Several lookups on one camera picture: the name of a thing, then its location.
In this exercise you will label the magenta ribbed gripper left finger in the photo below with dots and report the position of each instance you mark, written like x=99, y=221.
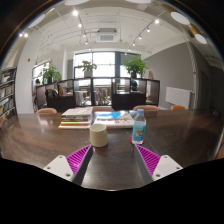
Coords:
x=73, y=166

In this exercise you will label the potted green plant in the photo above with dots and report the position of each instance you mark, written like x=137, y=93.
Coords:
x=51, y=74
x=88, y=68
x=135, y=66

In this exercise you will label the tall bookshelf at left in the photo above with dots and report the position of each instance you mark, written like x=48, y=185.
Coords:
x=7, y=92

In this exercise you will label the cream ceramic cup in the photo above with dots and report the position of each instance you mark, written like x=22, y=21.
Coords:
x=98, y=135

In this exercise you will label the right potted green plant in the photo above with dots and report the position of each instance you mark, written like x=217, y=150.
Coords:
x=135, y=66

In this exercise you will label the ceiling air conditioner unit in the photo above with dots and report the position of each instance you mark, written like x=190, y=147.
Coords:
x=107, y=35

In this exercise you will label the white board against wall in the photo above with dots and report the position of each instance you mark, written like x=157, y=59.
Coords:
x=178, y=96

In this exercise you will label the orange chair far right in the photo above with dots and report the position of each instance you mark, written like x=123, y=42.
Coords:
x=177, y=107

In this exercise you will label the red round coaster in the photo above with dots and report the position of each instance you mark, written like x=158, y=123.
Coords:
x=130, y=140

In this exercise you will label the left potted green plant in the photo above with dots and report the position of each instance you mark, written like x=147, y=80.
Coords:
x=51, y=74

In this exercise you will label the middle potted green plant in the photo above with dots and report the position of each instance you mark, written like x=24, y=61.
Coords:
x=88, y=68

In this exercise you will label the seated person in background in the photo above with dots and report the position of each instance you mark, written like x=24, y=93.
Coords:
x=37, y=83

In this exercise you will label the orange chair back right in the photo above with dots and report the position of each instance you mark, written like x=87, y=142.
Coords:
x=146, y=107

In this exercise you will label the clear plastic water bottle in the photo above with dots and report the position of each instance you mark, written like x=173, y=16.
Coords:
x=139, y=127

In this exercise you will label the orange chair back middle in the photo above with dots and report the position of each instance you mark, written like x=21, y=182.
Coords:
x=102, y=108

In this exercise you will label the orange chair back left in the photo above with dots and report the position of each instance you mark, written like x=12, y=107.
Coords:
x=47, y=111

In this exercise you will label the orange chair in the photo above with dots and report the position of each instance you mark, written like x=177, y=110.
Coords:
x=47, y=111
x=102, y=108
x=177, y=107
x=146, y=107

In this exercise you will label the dark low shelf divider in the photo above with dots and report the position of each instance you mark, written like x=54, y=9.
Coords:
x=120, y=93

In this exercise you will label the stack of books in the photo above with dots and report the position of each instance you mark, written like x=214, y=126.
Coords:
x=76, y=118

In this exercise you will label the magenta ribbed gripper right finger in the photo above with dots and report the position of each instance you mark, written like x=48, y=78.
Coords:
x=152, y=166

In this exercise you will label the open colourful magazine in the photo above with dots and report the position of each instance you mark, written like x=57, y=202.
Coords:
x=116, y=119

